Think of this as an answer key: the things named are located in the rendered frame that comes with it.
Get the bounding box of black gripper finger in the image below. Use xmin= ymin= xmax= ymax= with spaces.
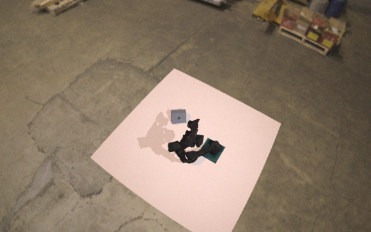
xmin=186 ymin=129 xmax=198 ymax=143
xmin=189 ymin=119 xmax=200 ymax=128

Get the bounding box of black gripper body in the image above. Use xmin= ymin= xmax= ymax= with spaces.
xmin=182 ymin=122 xmax=196 ymax=148

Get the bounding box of grey sloped panel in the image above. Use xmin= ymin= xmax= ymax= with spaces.
xmin=171 ymin=109 xmax=186 ymax=124

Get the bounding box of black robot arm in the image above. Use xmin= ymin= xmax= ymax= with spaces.
xmin=167 ymin=135 xmax=222 ymax=164

